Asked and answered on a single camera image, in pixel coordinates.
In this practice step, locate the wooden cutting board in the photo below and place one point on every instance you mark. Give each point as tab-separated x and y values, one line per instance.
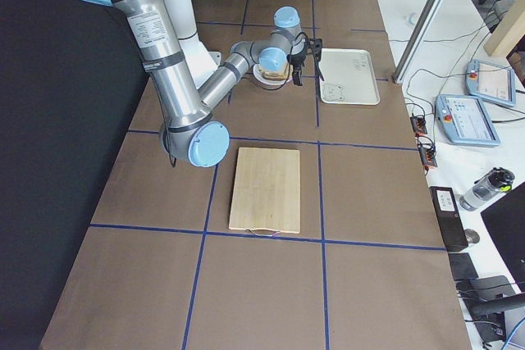
266	193

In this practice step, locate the wooden beam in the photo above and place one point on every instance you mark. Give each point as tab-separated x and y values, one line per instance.
508	32

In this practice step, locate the clear water bottle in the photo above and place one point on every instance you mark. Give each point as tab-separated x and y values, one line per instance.
496	181

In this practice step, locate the far teach pendant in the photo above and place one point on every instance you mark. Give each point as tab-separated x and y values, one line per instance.
490	82

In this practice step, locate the bread slice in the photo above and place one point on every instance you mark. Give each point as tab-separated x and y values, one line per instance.
277	75

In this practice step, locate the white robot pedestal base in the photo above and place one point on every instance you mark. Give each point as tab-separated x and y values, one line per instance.
200	62

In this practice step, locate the black monitor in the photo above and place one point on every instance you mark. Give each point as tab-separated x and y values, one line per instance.
504	221

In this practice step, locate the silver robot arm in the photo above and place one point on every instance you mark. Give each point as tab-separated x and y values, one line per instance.
190	84

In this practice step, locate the orange black adapter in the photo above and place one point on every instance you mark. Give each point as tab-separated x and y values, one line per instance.
427	153
419	125

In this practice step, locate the far orange black adapter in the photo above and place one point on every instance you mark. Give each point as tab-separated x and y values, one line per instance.
419	125

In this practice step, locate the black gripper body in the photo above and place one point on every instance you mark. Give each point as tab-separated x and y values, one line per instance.
298	57

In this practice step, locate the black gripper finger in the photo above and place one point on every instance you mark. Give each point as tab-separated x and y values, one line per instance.
297	75
318	65

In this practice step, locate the black power box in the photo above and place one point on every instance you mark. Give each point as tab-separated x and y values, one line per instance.
447	215

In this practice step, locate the teach pendant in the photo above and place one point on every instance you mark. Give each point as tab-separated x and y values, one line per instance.
490	82
465	121

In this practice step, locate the metal cutting board handle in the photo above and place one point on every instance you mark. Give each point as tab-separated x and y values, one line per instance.
263	233

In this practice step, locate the near orange black adapter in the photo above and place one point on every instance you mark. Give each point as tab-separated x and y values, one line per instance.
427	153

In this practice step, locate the white round plate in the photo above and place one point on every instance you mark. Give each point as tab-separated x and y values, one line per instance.
256	69

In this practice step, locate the aluminium frame post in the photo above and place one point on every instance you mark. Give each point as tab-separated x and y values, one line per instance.
427	16

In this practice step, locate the near teach pendant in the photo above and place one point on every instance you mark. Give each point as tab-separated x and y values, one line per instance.
465	121

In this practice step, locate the cream bear tray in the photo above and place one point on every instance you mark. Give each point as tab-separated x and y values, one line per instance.
348	77

